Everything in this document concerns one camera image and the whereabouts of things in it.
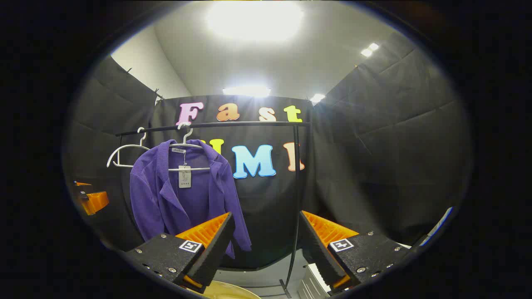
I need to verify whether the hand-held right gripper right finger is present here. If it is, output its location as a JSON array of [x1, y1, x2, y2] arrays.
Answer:
[[298, 211, 412, 293]]

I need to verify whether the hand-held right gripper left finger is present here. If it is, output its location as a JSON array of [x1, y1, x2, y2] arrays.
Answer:
[[125, 212, 235, 293]]

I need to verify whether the beige laundry hamper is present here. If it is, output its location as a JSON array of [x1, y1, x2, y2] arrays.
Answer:
[[204, 280, 262, 299]]

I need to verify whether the purple ribbed jacket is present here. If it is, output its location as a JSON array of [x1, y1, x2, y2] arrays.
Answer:
[[130, 139, 252, 260]]

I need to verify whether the white plastic hanger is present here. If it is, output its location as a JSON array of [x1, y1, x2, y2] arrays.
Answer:
[[168, 123, 211, 172], [107, 127, 151, 169]]

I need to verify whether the black metal clothes rack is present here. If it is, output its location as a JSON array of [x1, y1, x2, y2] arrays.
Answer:
[[115, 120, 312, 299]]

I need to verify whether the white ribbed storage box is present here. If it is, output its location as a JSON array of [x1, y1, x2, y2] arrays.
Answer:
[[297, 262, 333, 299]]

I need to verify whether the black backdrop cloth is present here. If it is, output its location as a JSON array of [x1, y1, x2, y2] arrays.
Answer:
[[62, 31, 472, 270]]

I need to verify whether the long ceiling light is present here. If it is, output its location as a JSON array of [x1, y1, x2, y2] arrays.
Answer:
[[222, 86, 271, 98]]

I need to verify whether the large ceiling light panel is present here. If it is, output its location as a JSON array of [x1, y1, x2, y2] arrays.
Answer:
[[206, 0, 304, 42]]

